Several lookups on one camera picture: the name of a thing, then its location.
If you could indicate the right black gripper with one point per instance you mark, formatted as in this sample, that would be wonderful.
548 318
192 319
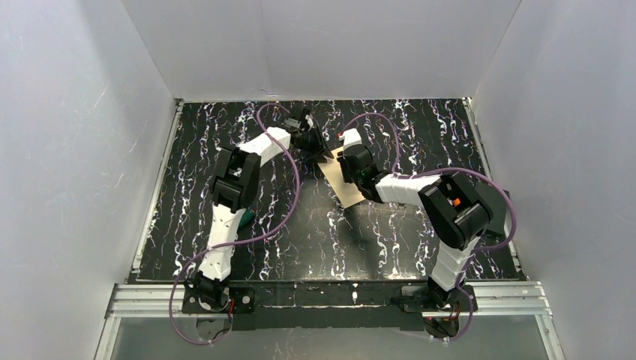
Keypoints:
349 166

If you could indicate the aluminium frame rail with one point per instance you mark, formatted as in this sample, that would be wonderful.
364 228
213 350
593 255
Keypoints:
490 298

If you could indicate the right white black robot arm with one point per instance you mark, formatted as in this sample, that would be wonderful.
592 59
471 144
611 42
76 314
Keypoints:
458 213

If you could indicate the black flat box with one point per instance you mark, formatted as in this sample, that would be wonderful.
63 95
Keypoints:
498 206

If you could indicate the green handled screwdriver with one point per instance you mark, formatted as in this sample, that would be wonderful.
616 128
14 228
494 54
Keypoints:
246 218

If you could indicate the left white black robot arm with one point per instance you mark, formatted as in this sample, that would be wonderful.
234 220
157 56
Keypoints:
234 188

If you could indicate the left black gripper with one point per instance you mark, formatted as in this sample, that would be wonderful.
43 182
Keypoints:
317 144

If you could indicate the cream envelope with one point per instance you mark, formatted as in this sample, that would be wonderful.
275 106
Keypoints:
347 194

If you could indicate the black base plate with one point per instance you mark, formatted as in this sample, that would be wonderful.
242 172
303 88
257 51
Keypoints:
403 304

